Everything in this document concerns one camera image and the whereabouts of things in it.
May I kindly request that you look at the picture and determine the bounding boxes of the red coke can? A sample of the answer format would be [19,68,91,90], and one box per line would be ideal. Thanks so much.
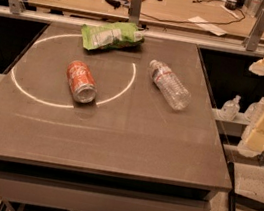
[66,60,97,104]

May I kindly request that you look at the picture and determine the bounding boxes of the left clear sanitizer bottle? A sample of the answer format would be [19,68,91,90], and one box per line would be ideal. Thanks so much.
[219,95,241,121]

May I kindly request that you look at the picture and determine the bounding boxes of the clear plastic water bottle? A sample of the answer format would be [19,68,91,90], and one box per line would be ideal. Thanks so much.
[149,60,191,111]

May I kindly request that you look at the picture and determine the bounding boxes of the white paper sheet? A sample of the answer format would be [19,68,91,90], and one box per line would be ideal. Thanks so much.
[189,16,226,36]

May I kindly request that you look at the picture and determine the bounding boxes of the wooden background desk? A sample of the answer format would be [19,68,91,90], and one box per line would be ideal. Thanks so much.
[28,0,257,41]

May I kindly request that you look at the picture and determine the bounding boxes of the black floor pole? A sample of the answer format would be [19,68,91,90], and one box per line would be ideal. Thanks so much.
[227,161,236,211]

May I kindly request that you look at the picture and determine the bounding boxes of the grey work table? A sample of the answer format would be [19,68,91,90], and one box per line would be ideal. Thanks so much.
[0,23,231,211]

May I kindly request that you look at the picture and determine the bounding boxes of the black sunglasses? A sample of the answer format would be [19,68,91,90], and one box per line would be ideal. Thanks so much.
[105,0,130,8]

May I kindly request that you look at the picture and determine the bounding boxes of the green chip bag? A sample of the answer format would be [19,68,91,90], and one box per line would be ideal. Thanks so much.
[81,22,145,51]

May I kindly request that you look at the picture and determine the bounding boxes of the right metal bracket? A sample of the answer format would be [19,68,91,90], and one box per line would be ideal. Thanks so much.
[242,9,264,52]

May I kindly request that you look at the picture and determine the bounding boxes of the black cable on desk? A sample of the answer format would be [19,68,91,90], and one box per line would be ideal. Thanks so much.
[139,0,248,37]

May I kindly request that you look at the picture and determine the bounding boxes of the middle metal bracket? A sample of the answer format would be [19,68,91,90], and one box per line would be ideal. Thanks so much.
[128,0,142,25]

